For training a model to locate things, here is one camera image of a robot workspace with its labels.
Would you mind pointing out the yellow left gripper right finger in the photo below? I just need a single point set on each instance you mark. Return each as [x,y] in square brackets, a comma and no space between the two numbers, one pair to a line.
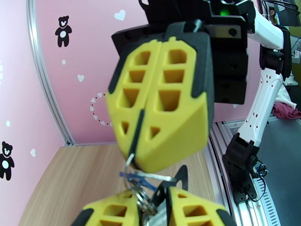
[200,211]

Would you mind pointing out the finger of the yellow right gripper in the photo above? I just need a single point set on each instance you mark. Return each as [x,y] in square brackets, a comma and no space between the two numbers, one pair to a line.
[127,138]
[188,138]

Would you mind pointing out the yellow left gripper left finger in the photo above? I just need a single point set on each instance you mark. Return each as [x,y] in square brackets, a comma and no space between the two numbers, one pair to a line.
[112,211]

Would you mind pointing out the bunch of silver rings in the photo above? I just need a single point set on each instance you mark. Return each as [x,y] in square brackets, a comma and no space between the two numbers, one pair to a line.
[143,201]

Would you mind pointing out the brown leather key fob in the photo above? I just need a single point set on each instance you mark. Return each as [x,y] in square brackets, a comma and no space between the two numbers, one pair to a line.
[182,176]

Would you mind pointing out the blue plastic key tag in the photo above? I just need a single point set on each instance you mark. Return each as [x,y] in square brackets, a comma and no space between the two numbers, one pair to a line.
[141,181]

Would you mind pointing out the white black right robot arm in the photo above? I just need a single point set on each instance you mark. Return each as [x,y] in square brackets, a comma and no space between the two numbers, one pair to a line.
[261,107]

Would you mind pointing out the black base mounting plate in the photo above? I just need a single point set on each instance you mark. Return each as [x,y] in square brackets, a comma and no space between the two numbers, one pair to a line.
[244,192]

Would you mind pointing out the white cloth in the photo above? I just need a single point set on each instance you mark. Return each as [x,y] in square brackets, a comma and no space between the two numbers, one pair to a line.
[285,97]

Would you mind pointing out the red cloth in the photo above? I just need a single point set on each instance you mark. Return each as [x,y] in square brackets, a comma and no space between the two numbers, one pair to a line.
[285,112]

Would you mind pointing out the small controller board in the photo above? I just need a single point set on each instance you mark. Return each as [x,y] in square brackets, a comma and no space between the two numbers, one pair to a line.
[261,167]

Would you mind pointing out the black computer monitor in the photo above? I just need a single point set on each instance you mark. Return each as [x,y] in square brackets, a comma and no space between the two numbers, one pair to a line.
[285,11]

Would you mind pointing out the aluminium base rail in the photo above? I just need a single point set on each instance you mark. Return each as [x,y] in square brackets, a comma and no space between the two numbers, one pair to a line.
[225,197]

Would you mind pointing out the aluminium table side rail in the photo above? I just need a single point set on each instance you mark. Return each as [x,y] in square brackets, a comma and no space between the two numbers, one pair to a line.
[94,144]

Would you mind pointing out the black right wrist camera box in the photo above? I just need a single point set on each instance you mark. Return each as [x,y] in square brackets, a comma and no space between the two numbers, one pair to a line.
[176,8]

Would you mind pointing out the aluminium frame post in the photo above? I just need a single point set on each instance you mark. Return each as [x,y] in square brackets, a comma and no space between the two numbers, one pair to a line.
[42,72]

